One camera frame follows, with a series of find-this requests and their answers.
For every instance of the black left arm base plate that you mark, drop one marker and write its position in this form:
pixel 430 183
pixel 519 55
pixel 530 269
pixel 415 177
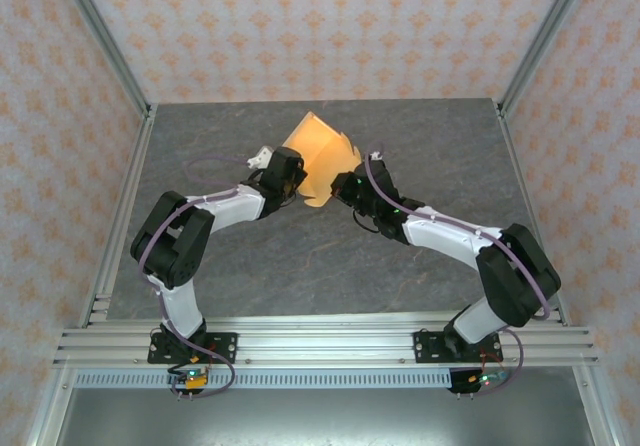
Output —
pixel 225 348

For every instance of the aluminium table side rail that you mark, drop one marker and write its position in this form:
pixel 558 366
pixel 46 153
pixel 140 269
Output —
pixel 127 186
pixel 525 186

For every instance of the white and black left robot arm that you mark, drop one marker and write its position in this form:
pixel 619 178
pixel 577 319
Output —
pixel 230 211

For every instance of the orange paper box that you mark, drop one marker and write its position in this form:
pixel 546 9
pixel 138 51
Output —
pixel 322 161

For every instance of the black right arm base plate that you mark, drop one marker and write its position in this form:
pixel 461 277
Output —
pixel 427 348

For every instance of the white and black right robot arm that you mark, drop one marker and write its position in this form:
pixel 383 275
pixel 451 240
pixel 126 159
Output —
pixel 450 236

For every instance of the aluminium mounting rail beam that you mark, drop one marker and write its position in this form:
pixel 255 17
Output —
pixel 325 341

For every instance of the grey metal shelf panel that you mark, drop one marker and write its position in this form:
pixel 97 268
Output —
pixel 320 418

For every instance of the aluminium frame post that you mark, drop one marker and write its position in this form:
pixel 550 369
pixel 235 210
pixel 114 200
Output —
pixel 542 46
pixel 107 46

